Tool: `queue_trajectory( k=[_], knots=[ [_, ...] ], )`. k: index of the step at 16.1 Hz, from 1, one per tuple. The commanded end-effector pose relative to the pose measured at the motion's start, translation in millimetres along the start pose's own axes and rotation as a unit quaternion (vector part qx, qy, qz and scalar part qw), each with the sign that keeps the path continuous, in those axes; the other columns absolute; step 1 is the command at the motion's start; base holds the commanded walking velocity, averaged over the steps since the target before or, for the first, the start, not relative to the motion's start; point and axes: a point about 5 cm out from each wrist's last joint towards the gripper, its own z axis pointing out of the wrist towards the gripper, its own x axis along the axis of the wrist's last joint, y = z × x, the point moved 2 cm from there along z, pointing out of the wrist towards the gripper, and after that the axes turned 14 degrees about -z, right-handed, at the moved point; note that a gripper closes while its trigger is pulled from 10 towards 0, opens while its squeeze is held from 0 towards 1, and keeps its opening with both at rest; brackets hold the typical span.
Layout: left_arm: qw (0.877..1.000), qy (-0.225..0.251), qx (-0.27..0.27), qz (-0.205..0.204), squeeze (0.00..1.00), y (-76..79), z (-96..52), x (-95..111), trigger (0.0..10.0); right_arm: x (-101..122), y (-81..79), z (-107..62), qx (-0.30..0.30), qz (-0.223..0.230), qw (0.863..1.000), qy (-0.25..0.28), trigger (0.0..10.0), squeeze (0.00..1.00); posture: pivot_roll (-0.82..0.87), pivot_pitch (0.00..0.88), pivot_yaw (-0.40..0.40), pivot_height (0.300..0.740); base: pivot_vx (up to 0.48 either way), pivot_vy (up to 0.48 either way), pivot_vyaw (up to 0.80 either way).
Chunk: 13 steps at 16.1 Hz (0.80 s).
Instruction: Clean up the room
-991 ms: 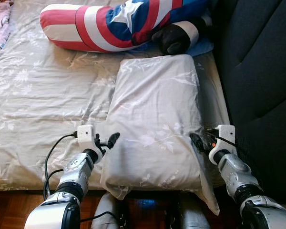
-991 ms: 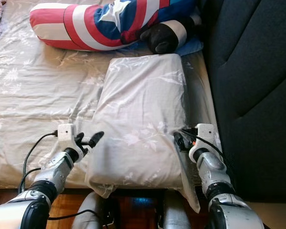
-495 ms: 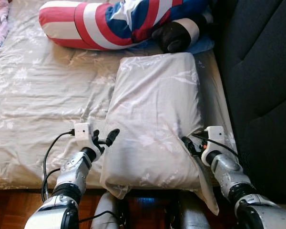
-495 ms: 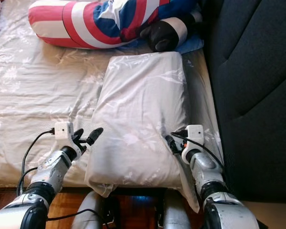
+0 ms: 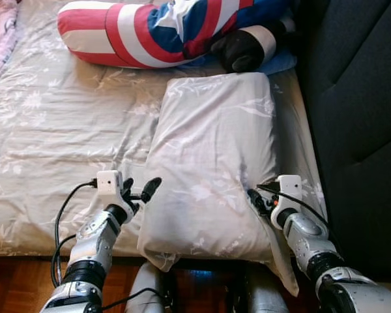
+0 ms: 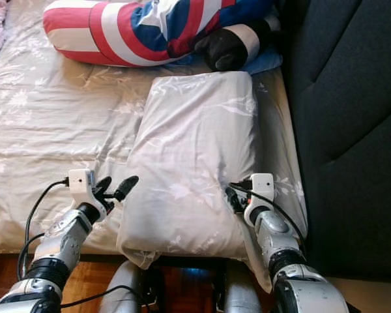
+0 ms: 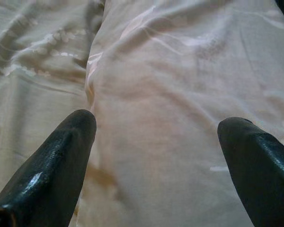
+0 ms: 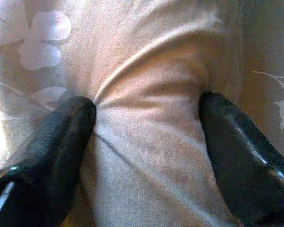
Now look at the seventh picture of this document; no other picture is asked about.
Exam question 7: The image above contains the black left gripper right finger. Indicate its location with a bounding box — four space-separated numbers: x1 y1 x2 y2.
217 117 284 227

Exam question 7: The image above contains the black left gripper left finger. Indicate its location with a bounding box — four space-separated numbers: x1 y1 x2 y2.
0 109 97 227

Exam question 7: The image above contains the large grey floral pillow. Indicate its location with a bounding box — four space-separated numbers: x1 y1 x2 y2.
84 0 284 227

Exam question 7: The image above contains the bed with grey floral sheet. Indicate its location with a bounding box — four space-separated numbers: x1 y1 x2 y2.
0 0 107 227

